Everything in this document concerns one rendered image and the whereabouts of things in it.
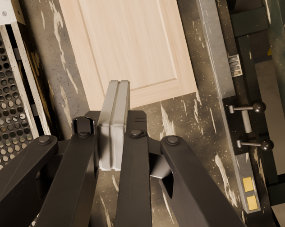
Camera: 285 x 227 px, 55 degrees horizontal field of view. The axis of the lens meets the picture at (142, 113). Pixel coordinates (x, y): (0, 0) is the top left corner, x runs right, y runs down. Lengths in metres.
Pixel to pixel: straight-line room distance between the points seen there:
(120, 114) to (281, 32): 0.92
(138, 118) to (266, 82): 3.38
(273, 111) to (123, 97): 3.22
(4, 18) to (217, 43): 0.68
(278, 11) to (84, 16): 0.63
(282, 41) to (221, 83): 0.24
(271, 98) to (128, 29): 2.66
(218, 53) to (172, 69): 0.16
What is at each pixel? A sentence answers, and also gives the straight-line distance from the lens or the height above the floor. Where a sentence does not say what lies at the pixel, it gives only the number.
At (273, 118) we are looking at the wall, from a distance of 3.33.
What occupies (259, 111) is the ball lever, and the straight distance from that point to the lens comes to 0.88.
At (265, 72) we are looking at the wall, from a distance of 3.59.
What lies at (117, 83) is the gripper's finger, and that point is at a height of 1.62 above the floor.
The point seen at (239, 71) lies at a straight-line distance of 1.00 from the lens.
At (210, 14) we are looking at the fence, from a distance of 0.97.
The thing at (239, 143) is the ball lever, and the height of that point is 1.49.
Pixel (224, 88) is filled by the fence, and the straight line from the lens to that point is 0.96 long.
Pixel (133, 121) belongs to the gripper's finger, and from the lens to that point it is 0.16.
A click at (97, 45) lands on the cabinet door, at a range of 0.95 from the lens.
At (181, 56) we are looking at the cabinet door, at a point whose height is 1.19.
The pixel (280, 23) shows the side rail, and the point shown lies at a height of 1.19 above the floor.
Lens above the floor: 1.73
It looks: 26 degrees down
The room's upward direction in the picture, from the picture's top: 166 degrees clockwise
